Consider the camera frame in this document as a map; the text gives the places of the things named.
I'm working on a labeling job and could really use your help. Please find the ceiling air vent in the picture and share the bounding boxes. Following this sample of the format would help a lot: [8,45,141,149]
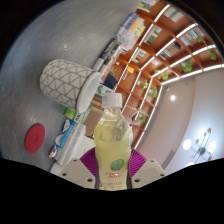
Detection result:
[163,149,176,169]

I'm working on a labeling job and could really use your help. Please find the round orange blue printed packet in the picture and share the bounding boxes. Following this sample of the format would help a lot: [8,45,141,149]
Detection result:
[48,144,59,159]

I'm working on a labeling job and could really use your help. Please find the branched ceiling lamp round bulbs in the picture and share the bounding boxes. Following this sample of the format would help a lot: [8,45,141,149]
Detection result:
[182,127,218,164]

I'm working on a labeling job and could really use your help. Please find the chair with dark jacket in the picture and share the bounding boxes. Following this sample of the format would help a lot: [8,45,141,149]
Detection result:
[103,73,119,89]

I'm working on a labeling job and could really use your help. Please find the yellow juice bottle white cap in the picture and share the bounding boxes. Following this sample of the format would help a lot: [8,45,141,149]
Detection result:
[93,92,133,192]

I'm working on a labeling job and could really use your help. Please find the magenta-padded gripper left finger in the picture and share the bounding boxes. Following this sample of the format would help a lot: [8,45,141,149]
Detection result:
[58,147,98,190]

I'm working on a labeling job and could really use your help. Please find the dark book stack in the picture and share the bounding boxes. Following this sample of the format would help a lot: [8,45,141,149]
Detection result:
[93,39,121,73]

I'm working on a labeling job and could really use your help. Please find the flat round red coaster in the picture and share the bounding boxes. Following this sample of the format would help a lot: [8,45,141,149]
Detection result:
[24,123,46,155]

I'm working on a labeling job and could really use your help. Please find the wooden wall shelf unit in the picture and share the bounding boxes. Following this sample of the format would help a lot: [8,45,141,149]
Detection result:
[99,0,224,151]

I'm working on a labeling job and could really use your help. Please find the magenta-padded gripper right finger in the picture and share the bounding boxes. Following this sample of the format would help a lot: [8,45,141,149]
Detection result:
[128,148,168,190]

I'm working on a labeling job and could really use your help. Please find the blue white printed packet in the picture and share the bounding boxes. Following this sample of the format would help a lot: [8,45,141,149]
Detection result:
[57,119,77,148]

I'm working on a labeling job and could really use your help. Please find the tan upholstered chair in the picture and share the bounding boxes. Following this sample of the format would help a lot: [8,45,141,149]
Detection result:
[83,106,103,138]

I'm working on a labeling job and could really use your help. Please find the green white tall carton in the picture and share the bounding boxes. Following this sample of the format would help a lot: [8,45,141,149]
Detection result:
[96,84,113,98]

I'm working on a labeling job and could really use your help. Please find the white grey patterned cup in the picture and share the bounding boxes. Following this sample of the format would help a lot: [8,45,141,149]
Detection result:
[39,58,103,114]

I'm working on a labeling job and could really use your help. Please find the green white box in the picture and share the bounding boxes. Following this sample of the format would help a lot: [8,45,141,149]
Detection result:
[63,104,93,124]

